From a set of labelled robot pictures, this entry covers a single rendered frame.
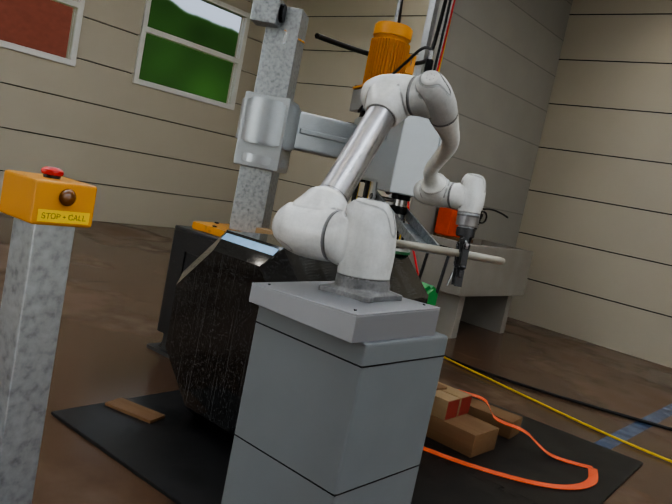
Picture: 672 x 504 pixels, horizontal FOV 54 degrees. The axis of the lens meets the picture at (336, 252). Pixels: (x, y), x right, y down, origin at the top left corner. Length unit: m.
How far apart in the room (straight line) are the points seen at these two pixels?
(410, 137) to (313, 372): 1.86
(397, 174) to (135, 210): 6.63
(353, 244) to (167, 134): 8.03
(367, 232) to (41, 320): 0.88
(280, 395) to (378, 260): 0.46
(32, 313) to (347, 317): 0.71
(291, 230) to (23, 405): 0.90
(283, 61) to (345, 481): 2.58
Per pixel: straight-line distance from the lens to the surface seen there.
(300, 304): 1.73
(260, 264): 2.66
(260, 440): 1.94
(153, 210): 9.77
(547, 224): 7.87
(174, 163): 9.85
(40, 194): 1.26
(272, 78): 3.81
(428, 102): 2.22
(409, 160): 3.38
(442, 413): 3.39
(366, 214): 1.82
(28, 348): 1.35
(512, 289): 6.66
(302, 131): 3.84
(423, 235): 3.26
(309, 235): 1.90
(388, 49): 4.08
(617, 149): 7.72
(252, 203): 3.79
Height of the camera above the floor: 1.18
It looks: 6 degrees down
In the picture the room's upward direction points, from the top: 11 degrees clockwise
